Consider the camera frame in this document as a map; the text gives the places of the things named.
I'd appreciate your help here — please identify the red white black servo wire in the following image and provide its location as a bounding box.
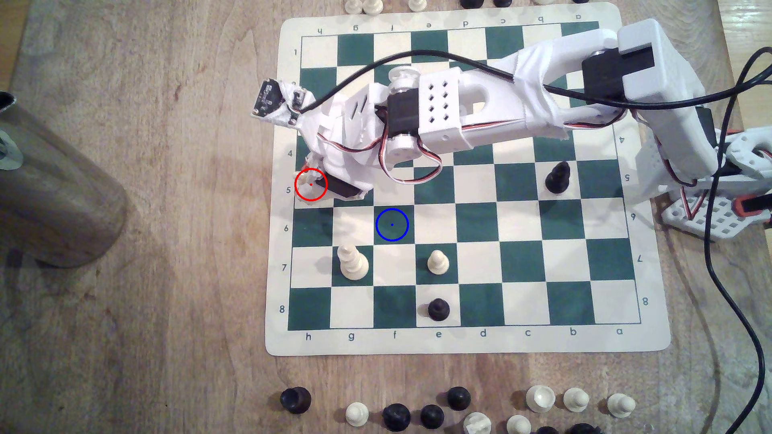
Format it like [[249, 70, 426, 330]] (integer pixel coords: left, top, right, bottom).
[[377, 121, 445, 184]]

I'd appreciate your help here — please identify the black rook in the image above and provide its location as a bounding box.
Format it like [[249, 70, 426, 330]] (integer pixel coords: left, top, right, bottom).
[[280, 386, 312, 415]]

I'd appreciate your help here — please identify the white rook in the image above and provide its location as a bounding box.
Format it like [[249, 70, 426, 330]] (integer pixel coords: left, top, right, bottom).
[[525, 385, 556, 414]]

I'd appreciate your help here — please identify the wooden cylinder post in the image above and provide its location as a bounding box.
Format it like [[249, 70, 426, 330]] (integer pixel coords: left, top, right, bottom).
[[0, 90, 129, 269]]

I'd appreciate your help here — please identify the tall white chess piece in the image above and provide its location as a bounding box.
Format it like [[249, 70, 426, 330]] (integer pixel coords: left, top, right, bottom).
[[336, 244, 370, 282]]

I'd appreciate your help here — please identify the orange black clamp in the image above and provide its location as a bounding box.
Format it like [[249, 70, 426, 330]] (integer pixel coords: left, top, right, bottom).
[[737, 194, 772, 229]]

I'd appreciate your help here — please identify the small black camera board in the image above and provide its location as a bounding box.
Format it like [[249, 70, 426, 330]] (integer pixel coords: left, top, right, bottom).
[[252, 78, 285, 121]]

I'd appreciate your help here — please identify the green white chess mat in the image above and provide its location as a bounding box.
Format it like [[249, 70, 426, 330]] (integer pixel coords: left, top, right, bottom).
[[265, 2, 671, 357]]

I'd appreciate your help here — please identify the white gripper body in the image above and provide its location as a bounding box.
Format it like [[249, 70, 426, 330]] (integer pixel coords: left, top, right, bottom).
[[289, 83, 390, 203]]

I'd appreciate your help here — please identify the black pawn on b5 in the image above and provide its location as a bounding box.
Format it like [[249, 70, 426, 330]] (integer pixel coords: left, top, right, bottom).
[[544, 161, 572, 195]]

